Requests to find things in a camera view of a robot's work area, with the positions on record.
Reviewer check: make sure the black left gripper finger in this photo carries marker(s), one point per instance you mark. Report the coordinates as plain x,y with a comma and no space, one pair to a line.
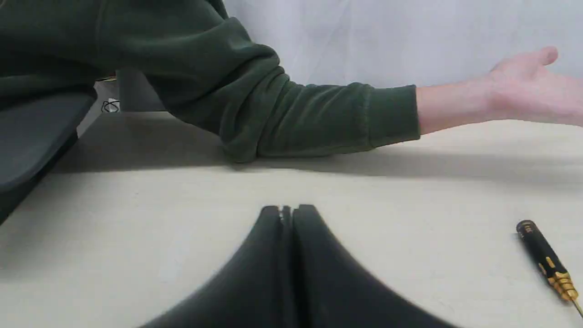
252,290
334,290

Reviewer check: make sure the black and gold screwdriver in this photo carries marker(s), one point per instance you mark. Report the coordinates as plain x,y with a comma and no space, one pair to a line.
549,264

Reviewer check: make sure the forearm in green sleeve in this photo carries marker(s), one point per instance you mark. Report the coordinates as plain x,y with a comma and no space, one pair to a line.
209,73

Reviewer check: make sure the person's bare hand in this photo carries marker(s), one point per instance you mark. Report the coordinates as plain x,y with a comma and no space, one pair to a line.
522,88

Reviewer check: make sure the black chair seat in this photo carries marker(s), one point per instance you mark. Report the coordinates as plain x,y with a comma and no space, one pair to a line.
35,132

